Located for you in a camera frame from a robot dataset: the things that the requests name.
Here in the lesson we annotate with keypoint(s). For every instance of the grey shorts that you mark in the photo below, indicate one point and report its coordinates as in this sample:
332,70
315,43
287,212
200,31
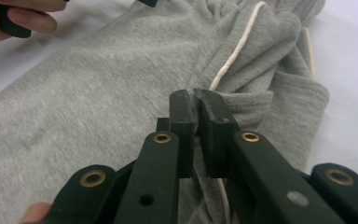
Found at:
105,109

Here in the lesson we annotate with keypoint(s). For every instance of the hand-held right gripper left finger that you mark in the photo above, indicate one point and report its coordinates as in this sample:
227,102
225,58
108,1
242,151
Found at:
155,174

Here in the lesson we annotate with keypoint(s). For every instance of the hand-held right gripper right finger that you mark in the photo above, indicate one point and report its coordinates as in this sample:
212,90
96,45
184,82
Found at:
261,177

